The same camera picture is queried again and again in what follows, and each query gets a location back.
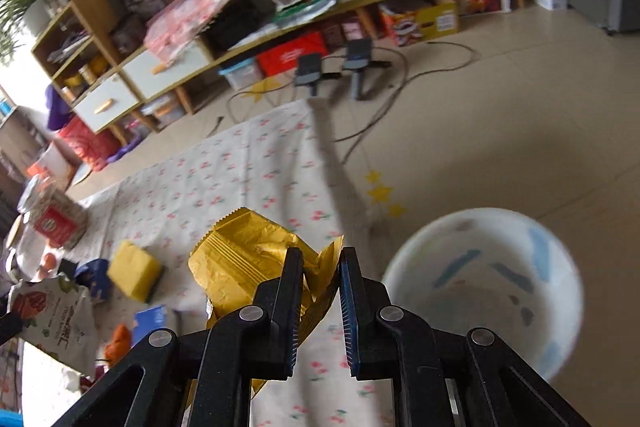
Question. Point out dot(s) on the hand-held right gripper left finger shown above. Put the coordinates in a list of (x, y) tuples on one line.
[(292, 332)]

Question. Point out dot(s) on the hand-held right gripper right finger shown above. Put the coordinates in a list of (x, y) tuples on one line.
[(348, 322)]

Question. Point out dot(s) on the gold snack wrapper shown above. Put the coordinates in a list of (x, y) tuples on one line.
[(240, 257)]

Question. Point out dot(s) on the white plastic basin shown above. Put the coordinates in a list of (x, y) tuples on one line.
[(480, 287)]

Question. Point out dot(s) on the yellow sponge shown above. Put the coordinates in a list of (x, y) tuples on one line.
[(132, 272)]

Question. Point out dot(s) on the orange toy pepper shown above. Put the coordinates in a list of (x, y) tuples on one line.
[(119, 343)]

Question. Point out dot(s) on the white printed snack bag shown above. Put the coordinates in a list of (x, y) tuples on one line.
[(50, 317)]

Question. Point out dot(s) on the blue snack box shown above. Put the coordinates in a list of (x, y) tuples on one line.
[(150, 319)]

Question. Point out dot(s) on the cherry print tablecloth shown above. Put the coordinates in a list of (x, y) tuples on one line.
[(225, 172)]

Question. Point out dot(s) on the dark blue snack wrapper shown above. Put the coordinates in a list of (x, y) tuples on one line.
[(95, 279)]

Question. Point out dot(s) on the clear storage box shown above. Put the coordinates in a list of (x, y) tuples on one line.
[(162, 114), (242, 74)]

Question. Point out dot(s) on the tangerine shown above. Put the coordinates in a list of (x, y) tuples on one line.
[(48, 261)]

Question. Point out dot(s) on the clear jar with red label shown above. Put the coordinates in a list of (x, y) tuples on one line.
[(55, 219)]

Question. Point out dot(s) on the red cardboard box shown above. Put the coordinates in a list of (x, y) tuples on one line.
[(285, 54)]

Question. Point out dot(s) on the red bag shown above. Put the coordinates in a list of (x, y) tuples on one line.
[(85, 142)]

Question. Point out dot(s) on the pink patterned boxes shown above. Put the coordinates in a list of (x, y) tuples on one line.
[(342, 33)]

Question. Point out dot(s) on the white drawer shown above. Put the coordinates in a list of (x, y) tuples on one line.
[(90, 112), (185, 62)]

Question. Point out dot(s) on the black folded cloth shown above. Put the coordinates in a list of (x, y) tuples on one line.
[(235, 24)]

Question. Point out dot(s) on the colourful cardboard box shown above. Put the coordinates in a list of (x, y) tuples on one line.
[(440, 19)]

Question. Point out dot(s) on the purple plastic item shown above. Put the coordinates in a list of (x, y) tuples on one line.
[(57, 112)]

